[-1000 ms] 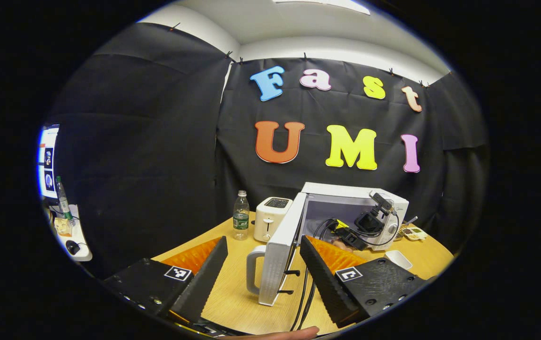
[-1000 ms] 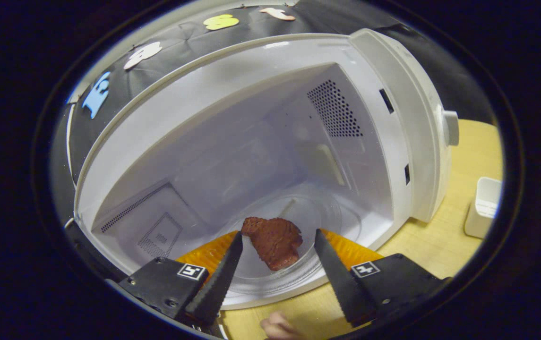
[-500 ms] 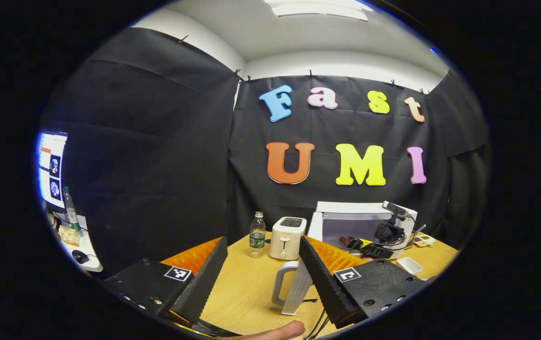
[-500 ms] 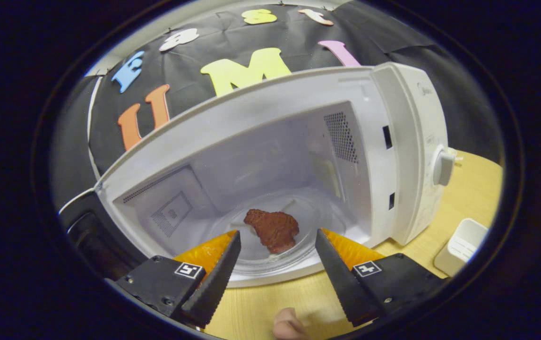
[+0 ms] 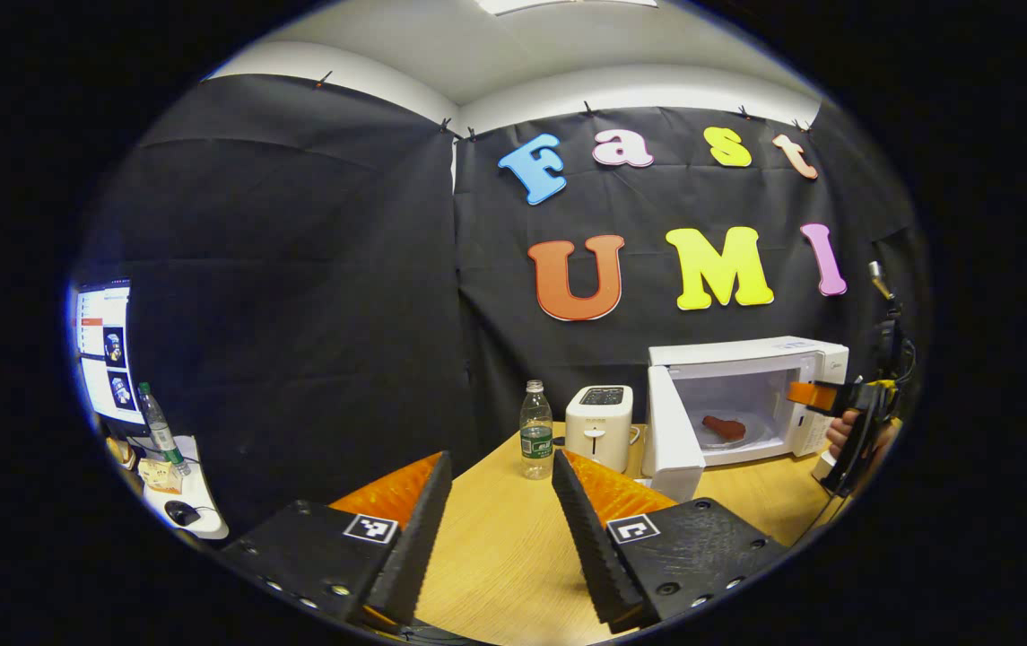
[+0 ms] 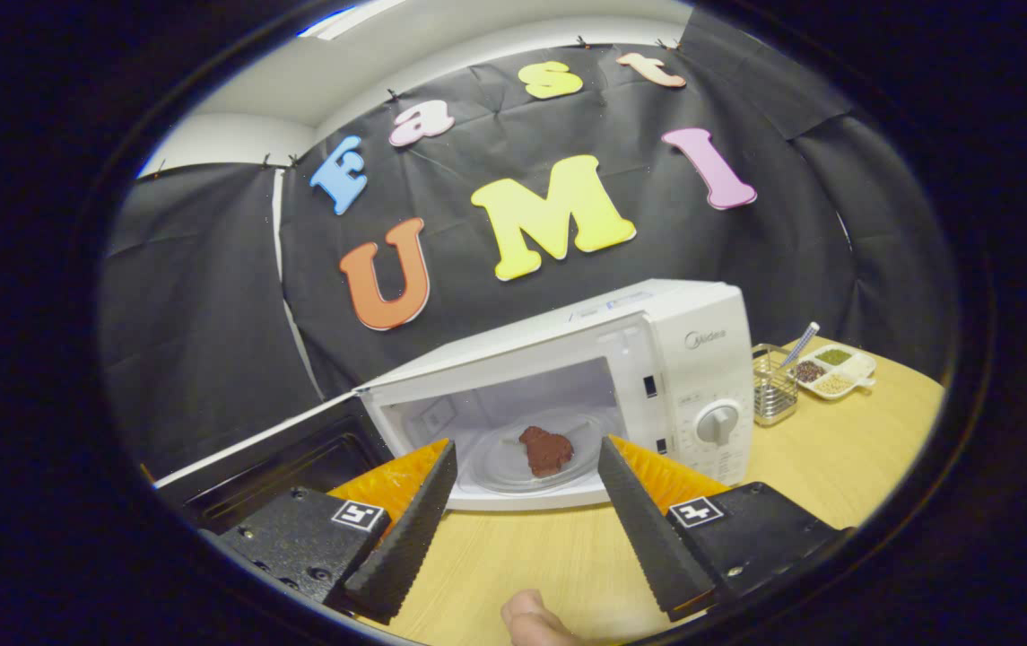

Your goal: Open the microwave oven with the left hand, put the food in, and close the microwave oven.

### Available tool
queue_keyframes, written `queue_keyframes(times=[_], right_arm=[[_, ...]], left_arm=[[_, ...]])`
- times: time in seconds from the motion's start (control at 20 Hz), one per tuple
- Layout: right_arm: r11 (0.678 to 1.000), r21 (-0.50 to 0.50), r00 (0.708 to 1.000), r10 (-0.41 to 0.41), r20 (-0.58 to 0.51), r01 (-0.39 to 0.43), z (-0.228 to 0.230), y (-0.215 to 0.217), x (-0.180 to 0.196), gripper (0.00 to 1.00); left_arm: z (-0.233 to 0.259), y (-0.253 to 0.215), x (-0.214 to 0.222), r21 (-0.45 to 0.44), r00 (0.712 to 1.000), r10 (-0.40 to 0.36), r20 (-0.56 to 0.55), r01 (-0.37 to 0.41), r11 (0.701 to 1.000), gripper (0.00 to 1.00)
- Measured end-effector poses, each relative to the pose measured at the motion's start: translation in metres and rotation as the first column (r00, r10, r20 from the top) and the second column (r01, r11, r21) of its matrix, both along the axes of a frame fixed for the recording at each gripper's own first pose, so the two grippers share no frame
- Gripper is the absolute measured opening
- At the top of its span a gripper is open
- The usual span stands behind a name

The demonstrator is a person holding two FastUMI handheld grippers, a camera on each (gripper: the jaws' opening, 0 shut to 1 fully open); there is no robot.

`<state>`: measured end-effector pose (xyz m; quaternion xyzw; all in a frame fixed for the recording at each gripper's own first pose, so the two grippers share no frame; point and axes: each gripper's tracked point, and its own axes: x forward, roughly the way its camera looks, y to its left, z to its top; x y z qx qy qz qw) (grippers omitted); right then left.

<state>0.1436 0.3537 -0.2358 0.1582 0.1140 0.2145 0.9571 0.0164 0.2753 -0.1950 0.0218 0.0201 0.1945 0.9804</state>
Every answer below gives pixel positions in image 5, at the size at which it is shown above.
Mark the green capped bottle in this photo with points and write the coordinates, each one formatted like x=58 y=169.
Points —
x=159 y=426

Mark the black backdrop cloth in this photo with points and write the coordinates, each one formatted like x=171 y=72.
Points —
x=298 y=314

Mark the yellow packet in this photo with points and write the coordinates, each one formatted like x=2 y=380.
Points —
x=161 y=475

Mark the white toaster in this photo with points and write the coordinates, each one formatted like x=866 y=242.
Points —
x=598 y=426

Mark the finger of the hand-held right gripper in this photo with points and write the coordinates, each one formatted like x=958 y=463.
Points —
x=811 y=395

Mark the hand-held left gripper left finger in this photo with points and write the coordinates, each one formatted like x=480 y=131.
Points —
x=414 y=538

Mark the clear plastic water bottle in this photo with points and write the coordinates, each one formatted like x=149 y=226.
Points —
x=536 y=431

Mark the row of small cloth clips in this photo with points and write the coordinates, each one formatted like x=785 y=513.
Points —
x=587 y=108

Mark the computer monitor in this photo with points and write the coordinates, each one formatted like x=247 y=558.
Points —
x=100 y=359

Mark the white microwave oven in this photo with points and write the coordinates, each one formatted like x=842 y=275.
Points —
x=737 y=368

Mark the black computer mouse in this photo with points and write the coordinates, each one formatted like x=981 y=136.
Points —
x=181 y=513

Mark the reddish brown meat piece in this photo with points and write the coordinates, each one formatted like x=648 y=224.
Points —
x=724 y=427

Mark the dark upright stand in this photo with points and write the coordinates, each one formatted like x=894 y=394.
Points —
x=888 y=336

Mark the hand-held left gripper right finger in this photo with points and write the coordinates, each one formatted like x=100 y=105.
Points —
x=594 y=538

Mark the ceiling light panel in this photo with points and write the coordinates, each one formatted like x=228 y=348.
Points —
x=567 y=4

